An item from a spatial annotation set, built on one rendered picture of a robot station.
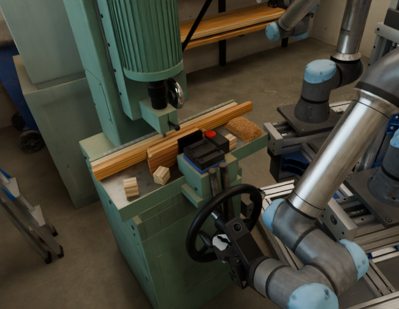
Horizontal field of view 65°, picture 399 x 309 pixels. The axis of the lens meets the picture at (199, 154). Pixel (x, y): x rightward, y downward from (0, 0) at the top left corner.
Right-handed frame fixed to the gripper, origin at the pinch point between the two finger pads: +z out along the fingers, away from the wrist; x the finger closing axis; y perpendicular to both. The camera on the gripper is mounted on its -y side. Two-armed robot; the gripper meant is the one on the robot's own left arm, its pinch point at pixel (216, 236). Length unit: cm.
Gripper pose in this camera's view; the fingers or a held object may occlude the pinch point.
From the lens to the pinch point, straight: 85.9
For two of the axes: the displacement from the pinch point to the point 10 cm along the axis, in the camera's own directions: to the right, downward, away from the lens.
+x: 8.4, -3.7, 3.9
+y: 3.0, 9.3, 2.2
